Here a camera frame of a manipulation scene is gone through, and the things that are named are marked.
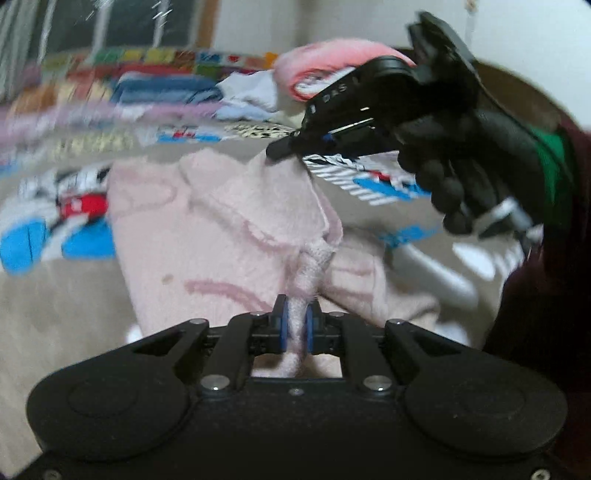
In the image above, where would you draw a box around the person's right hand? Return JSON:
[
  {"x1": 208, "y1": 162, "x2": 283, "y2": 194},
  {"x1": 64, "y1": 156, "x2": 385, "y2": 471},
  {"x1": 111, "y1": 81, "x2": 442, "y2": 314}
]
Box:
[{"x1": 396, "y1": 107, "x2": 549, "y2": 234}]

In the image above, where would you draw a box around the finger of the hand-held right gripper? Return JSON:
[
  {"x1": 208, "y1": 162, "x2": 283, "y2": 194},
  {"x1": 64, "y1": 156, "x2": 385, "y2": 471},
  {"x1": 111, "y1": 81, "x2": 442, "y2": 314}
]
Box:
[{"x1": 267, "y1": 130, "x2": 335, "y2": 161}]

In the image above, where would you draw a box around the pink quilt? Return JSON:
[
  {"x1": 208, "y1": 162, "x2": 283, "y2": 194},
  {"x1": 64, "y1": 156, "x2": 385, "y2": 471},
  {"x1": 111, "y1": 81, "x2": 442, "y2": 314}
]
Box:
[{"x1": 274, "y1": 39, "x2": 417, "y2": 101}]

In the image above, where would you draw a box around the colourful patchwork headboard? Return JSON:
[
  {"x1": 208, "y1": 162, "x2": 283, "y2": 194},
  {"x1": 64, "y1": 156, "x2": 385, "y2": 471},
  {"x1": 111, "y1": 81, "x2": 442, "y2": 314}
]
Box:
[{"x1": 41, "y1": 45, "x2": 279, "y2": 80}]

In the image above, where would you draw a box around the grey curtain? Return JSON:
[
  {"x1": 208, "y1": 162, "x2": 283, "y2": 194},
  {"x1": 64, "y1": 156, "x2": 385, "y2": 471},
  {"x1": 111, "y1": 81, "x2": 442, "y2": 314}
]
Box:
[{"x1": 0, "y1": 0, "x2": 52, "y2": 95}]

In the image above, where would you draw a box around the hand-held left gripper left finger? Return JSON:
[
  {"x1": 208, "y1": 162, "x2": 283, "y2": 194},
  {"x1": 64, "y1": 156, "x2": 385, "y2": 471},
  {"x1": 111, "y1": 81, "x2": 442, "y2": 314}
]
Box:
[{"x1": 131, "y1": 294, "x2": 291, "y2": 394}]

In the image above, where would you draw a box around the cartoon mouse printed blanket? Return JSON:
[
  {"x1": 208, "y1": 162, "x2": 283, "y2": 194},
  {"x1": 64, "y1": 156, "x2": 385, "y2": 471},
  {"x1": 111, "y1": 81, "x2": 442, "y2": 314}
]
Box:
[{"x1": 0, "y1": 117, "x2": 522, "y2": 467}]

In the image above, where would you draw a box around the pink knit sweater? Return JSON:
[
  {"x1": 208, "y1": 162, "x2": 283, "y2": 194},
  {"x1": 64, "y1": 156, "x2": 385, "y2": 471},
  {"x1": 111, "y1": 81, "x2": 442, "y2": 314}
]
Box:
[{"x1": 107, "y1": 151, "x2": 440, "y2": 380}]

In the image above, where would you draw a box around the dark wooden cabinet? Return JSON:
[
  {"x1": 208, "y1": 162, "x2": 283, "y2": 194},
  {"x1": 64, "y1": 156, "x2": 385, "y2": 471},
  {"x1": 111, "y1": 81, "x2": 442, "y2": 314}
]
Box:
[{"x1": 475, "y1": 59, "x2": 566, "y2": 132}]

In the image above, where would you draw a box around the cartoon printed pillow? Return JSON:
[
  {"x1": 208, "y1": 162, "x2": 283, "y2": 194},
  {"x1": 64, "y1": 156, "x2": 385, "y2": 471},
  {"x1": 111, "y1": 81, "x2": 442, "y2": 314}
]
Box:
[{"x1": 13, "y1": 82, "x2": 112, "y2": 112}]

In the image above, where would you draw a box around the white cloth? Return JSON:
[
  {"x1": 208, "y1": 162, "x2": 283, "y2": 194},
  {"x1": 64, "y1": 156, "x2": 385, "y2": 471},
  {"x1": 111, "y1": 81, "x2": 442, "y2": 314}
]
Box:
[{"x1": 216, "y1": 71, "x2": 288, "y2": 114}]

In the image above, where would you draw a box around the window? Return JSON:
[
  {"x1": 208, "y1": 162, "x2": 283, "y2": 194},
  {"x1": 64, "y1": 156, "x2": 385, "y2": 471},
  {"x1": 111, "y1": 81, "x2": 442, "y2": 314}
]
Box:
[{"x1": 41, "y1": 0, "x2": 219, "y2": 52}]

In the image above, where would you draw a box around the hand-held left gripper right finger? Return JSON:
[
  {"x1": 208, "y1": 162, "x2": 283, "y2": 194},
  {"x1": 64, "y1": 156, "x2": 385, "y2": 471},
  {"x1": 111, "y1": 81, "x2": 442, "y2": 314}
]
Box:
[{"x1": 305, "y1": 301, "x2": 463, "y2": 394}]

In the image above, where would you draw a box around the blue pillow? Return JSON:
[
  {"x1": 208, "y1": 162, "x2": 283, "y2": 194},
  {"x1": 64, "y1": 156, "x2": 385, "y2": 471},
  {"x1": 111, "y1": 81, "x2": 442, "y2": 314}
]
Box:
[{"x1": 112, "y1": 75, "x2": 223, "y2": 105}]

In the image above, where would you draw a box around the purple floral bedsheet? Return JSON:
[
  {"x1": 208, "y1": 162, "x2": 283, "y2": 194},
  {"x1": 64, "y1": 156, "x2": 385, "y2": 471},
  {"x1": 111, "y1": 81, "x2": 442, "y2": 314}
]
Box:
[{"x1": 0, "y1": 98, "x2": 234, "y2": 141}]

